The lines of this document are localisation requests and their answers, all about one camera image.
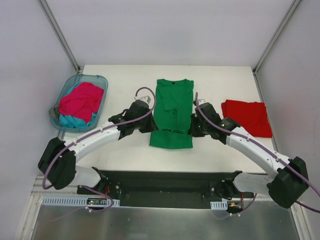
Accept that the right corner aluminium post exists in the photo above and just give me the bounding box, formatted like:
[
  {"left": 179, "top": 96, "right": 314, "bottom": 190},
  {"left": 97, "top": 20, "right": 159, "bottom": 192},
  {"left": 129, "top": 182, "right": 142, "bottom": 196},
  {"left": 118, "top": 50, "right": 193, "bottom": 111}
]
[{"left": 252, "top": 0, "right": 303, "bottom": 76}]

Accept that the left white cable duct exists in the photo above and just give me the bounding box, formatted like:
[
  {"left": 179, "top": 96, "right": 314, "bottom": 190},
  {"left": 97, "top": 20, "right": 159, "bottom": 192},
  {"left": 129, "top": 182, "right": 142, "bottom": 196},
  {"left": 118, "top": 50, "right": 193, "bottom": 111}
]
[{"left": 42, "top": 196, "right": 120, "bottom": 208}]

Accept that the aluminium frame rail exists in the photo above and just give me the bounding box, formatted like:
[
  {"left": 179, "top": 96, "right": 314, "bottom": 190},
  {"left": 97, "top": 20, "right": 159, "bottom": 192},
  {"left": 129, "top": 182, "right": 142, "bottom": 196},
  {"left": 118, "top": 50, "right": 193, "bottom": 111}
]
[{"left": 31, "top": 175, "right": 300, "bottom": 201}]

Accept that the blue plastic bin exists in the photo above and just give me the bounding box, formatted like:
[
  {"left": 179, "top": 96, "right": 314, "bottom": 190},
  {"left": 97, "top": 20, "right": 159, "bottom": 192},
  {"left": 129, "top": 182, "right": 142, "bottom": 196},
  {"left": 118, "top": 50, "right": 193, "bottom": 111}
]
[{"left": 50, "top": 74, "right": 109, "bottom": 133}]

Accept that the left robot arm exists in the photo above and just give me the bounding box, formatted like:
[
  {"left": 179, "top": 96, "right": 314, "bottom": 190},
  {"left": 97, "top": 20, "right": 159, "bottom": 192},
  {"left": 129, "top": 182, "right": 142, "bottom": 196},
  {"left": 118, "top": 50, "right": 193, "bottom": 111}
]
[{"left": 37, "top": 96, "right": 157, "bottom": 195}]

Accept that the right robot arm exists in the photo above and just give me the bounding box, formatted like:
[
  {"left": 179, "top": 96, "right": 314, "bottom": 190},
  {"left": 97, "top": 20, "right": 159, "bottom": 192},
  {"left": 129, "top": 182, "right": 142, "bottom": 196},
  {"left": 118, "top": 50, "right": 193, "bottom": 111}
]
[{"left": 188, "top": 100, "right": 309, "bottom": 209}]

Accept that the grey t shirt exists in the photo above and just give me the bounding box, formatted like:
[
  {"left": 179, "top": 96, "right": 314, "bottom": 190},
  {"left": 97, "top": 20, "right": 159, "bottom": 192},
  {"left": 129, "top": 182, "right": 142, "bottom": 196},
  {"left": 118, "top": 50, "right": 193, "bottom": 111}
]
[{"left": 48, "top": 104, "right": 60, "bottom": 120}]

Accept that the left corner aluminium post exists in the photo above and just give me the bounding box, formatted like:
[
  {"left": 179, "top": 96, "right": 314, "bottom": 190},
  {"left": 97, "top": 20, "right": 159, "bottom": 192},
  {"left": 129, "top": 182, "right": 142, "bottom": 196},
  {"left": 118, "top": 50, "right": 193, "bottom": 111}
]
[{"left": 37, "top": 0, "right": 81, "bottom": 74}]

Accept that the white cable duct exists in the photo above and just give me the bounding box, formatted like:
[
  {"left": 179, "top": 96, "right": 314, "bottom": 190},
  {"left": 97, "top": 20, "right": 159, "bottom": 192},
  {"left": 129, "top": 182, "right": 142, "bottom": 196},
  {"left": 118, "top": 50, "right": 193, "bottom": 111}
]
[
  {"left": 210, "top": 201, "right": 228, "bottom": 211},
  {"left": 42, "top": 196, "right": 120, "bottom": 208}
]

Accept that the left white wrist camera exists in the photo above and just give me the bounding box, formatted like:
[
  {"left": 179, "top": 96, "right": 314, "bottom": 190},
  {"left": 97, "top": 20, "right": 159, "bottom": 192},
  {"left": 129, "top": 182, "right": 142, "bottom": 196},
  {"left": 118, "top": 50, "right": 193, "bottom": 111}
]
[{"left": 135, "top": 95, "right": 151, "bottom": 105}]

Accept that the pink t shirt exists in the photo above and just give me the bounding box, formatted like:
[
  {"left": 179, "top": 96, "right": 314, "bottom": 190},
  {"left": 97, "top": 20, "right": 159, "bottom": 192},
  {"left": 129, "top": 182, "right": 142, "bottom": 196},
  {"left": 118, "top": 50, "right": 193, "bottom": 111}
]
[{"left": 58, "top": 81, "right": 105, "bottom": 123}]

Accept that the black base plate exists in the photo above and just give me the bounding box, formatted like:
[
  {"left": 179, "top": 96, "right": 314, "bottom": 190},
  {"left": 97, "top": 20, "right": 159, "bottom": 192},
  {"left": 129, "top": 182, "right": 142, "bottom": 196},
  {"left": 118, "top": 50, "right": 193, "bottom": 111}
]
[{"left": 76, "top": 170, "right": 256, "bottom": 210}]

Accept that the corner aluminium post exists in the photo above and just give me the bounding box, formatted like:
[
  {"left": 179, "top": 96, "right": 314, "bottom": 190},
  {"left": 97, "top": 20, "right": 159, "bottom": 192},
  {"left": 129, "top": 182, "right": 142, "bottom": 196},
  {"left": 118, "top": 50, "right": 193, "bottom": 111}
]
[
  {"left": 252, "top": 0, "right": 303, "bottom": 76},
  {"left": 37, "top": 0, "right": 81, "bottom": 74}
]

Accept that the folded red t shirt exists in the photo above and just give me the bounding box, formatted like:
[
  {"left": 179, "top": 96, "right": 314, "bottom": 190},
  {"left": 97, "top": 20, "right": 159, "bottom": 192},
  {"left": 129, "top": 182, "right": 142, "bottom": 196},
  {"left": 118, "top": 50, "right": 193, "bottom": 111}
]
[{"left": 221, "top": 99, "right": 273, "bottom": 138}]

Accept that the green t shirt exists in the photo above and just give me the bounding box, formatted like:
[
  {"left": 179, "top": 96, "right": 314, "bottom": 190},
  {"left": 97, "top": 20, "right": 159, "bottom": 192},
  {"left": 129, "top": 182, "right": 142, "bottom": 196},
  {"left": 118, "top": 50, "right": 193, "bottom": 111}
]
[{"left": 149, "top": 79, "right": 194, "bottom": 150}]

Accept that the right white cable duct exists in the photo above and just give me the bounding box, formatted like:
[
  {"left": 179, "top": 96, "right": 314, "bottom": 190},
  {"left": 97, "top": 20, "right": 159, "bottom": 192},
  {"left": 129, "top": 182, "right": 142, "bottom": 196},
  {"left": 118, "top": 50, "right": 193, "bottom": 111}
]
[{"left": 210, "top": 201, "right": 228, "bottom": 211}]

